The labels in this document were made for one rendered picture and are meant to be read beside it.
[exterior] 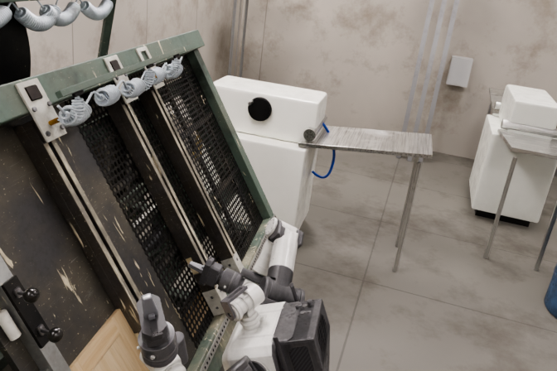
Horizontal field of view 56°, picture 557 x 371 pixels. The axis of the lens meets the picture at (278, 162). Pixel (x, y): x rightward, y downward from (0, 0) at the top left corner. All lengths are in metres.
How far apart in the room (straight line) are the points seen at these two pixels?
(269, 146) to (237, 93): 0.53
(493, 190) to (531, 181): 0.38
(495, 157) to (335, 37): 3.23
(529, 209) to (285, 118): 3.01
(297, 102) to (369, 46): 3.78
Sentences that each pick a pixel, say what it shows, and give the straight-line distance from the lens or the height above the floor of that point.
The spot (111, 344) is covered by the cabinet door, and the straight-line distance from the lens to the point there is 1.83.
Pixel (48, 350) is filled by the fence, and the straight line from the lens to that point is 1.61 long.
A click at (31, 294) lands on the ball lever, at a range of 1.44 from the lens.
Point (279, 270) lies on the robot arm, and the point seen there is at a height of 1.38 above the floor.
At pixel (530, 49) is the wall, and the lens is 7.96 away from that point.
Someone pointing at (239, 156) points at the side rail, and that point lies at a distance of 3.14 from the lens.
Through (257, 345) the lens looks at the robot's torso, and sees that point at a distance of 1.57.
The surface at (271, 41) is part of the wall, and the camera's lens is 8.28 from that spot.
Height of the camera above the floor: 2.38
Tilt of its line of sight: 21 degrees down
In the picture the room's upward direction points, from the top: 7 degrees clockwise
